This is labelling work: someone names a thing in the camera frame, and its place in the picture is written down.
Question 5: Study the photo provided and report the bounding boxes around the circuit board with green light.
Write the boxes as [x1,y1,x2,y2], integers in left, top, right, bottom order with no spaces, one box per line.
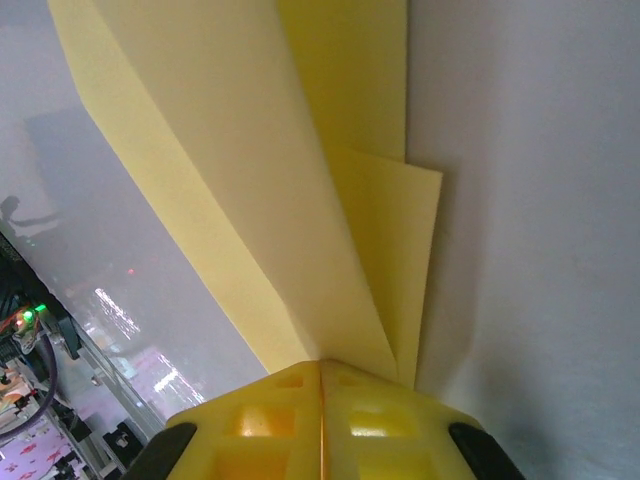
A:
[0,299,51,361]

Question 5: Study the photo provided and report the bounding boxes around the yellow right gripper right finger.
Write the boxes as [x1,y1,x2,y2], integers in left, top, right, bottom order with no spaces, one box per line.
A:
[322,359,526,480]

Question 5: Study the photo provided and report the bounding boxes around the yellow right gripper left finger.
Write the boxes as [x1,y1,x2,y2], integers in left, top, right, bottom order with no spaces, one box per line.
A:
[127,358,324,480]

